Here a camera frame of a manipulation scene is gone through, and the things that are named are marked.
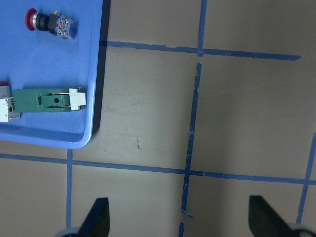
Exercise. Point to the white circuit breaker module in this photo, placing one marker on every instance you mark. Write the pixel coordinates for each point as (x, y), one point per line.
(7, 106)

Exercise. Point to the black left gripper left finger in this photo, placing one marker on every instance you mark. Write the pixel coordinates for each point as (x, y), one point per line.
(97, 222)

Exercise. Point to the blue plastic tray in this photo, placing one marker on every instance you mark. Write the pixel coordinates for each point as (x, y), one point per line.
(35, 59)

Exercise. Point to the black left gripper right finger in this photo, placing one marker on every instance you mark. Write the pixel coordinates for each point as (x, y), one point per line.
(264, 221)

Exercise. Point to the red emergency stop button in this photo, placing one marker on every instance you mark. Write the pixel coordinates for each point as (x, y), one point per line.
(56, 24)

